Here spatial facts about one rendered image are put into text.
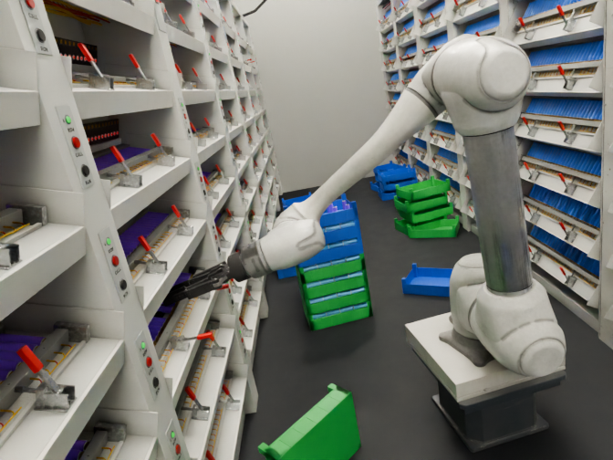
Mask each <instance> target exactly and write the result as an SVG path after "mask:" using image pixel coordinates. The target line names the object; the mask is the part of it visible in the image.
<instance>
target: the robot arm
mask: <svg viewBox="0 0 613 460"><path fill-rule="evenodd" d="M531 75H532V69H531V64H530V61H529V58H528V56H527V55H526V53H525V52H524V51H523V50H522V49H521V48H520V47H519V46H518V45H516V43H514V42H512V41H510V40H508V39H506V38H503V37H489V36H488V37H478V36H475V35H471V34H464V35H461V36H459V37H456V38H455V39H453V40H451V41H450V42H448V43H447V44H445V45H444V46H443V47H442V48H441V49H440V50H439V51H438V52H437V53H436V54H435V55H434V56H433V57H432V58H431V59H430V60H429V61H428V62H427V63H426V64H425V65H424V66H423V67H422V68H421V70H420V71H419V72H418V73H417V74H416V76H415V77H414V79H413V80H412V81H411V83H410V84H409V86H408V87H407V88H406V89H405V90H404V91H403V93H402V94H401V96H400V98H399V100H398V101H397V103H396V105H395V106H394V108H393V109H392V111H391V112H390V114H389V116H388V117H387V119H385V121H384V122H383V123H382V125H381V126H380V127H379V129H378V130H377V131H376V132H375V134H374V135H373V136H372V137H371V138H370V139H369V140H368V141H367V142H366V143H365V144H364V145H363V146H362V147H361V148H360V149H359V150H358V151H357V152H356V153H355V154H354V155H353V156H352V157H351V158H350V159H349V160H348V161H347V162H346V163H345V164H344V165H343V166H342V167H341V168H340V169H339V170H337V171H336V172H335V173H334V174H333V175H332V176H331V177H330V178H329V179H328V180H327V181H326V182H325V183H324V184H323V185H322V186H321V187H320V188H318V189H317V190H316V191H315V192H314V193H313V194H312V195H311V196H310V197H309V198H307V199H306V200H305V201H304V202H302V203H293V204H292V205H290V206H289V207H288V208H287V209H285V211H284V212H282V213H281V214H280V215H279V216H278V217H277V218H276V220H275V222H274V224H273V227H272V230H271V231H270V232H269V233H268V235H266V236H265V237H263V238H261V239H259V240H256V241H255V242H253V243H251V244H248V245H247V246H243V247H242V249H241V251H238V252H236V253H234V254H231V255H229V256H228V257H227V264H226V262H225V261H223V262H221V263H220V264H218V265H216V266H214V267H210V268H208V269H206V270H204V271H202V272H200V273H198V274H196V275H193V276H192V278H190V279H189V280H186V281H184V282H182V283H180V284H178V285H175V286H173V287H172V288H171V290H170V291H169V293H168V295H167V296H166V298H165V299H164V300H163V304H164V306H165V307H167V306H169V305H171V304H173V303H175V302H178V301H180V300H183V299H185V298H188V299H192V298H196V297H199V296H200V295H203V294H205V293H208V292H211V291H213V290H216V289H220V288H222V287H223V286H222V284H224V283H226V282H228V281H229V280H230V279H231V278H233V279H235V281H237V282H242V281H245V280H246V279H248V278H251V277H252V278H259V277H261V276H264V275H266V274H269V273H272V272H273V271H276V270H279V269H287V268H290V267H293V266H296V265H298V264H301V263H303V262H305V261H307V260H308V259H310V258H312V257H313V256H315V255H317V254H318V253H319V252H320V251H321V250H322V249H324V247H325V246H326V239H325V236H324V233H323V230H322V228H321V226H320V217H321V215H322V214H323V213H324V212H325V210H326V209H327V208H328V207H329V206H330V205H331V204H332V203H333V202H334V201H335V200H336V199H337V198H338V197H339V196H340V195H342V194H343V193H344V192H345V191H346V190H347V189H349V188H350V187H351V186H353V185H354V184H355V183H357V182H358V181H359V180H360V179H362V178H363V177H364V176H365V175H367V174H368V173H370V172H371V171H372V170H373V169H374V168H376V167H377V166H378V165H379V164H380V163H382V162H383V161H384V160H385V159H386V158H387V157H389V156H390V155H391V154H392V153H393V152H394V151H396V150H397V149H398V148H399V147H400V146H401V145H402V144H403V143H404V142H405V141H407V140H408V139H409V138H410V137H412V136H413V135H414V134H416V133H417V132H418V131H420V130H421V129H422V128H424V127H425V126H426V125H428V124H429V123H431V122H432V121H433V120H435V119H436V118H437V117H438V116H439V115H440V114H441V113H443V112H444V111H445V110H447V111H448V114H449V116H450V119H451V121H452V126H453V127H454V129H455V130H456V131H457V132H458V133H459V134H460V135H462V139H463V145H464V150H465V156H466V161H467V168H468V173H469V179H470V185H471V191H472V197H473V207H474V213H475V219H476V224H477V230H478V236H479V242H480V248H481V254H470V255H467V256H464V257H462V258H461V259H460V260H459V261H458V262H457V263H456V264H455V266H454V268H453V270H452V274H451V278H450V305H451V313H452V314H451V315H450V317H449V321H450V322H451V324H452V325H453V329H451V330H447V331H444V332H441V333H440V334H439V340H440V341H442V342H445V343H447V344H449V345H450V346H451V347H453V348H454V349H456V350H457V351H459V352H460V353H461V354H462V355H464V356H465V357H466V358H468V359H469V360H470V361H471V362H472V363H473V365H475V366H476V367H484V366H485V365H486V364H487V363H488V362H490V361H493V360H497V361H498V362H499V363H501V364H502V365H503V366H505V368H506V369H508V370H510V371H513V372H515V373H518V374H520V375H523V376H526V377H530V376H534V377H541V376H546V375H548V374H550V373H552V372H554V371H555V370H556V369H557V368H558V367H559V366H560V365H561V363H562V361H563V360H564V358H565V356H566V340H565V335H564V332H563V331H562V329H561V328H560V327H559V326H558V325H557V320H556V316H555V313H554V311H553V309H552V307H551V304H550V301H549V298H548V295H547V293H546V290H545V288H544V287H543V286H542V285H541V284H540V283H539V282H538V281H536V280H535V279H533V277H532V269H531V262H530V255H529V246H528V239H527V232H526V223H525V209H524V202H523V194H522V186H521V179H520V172H519V163H518V156H517V149H516V141H515V133H514V125H515V124H516V123H517V121H518V119H519V117H520V114H521V108H522V103H523V99H524V95H525V93H526V92H527V89H528V87H529V84H530V80H531Z"/></svg>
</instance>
